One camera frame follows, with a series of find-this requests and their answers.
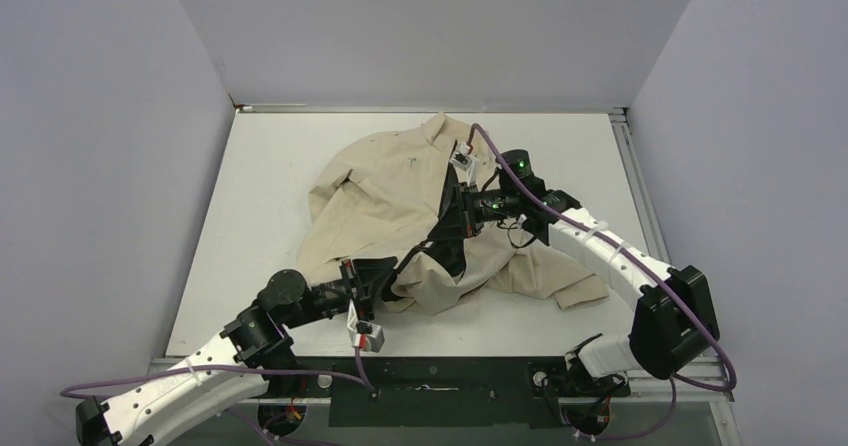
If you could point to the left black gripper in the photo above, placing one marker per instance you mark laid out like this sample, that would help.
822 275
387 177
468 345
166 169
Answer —
368 278

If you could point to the beige zip jacket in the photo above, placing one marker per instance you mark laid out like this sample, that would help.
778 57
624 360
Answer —
378 197

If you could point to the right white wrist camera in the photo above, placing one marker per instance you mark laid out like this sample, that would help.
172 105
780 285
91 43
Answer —
463 159

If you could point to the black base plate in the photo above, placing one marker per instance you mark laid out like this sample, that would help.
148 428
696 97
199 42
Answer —
434 392

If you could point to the aluminium frame rail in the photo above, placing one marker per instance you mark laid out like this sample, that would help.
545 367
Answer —
675 321

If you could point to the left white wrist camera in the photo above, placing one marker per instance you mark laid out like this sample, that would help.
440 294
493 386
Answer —
364 336

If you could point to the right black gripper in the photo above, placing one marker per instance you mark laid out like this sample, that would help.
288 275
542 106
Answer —
461 219

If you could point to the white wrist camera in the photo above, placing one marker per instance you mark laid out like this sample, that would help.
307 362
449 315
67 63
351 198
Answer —
463 159
364 336

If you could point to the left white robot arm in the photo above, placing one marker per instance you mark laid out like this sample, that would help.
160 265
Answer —
240 361

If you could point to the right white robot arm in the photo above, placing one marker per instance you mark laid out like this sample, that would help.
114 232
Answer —
558 220

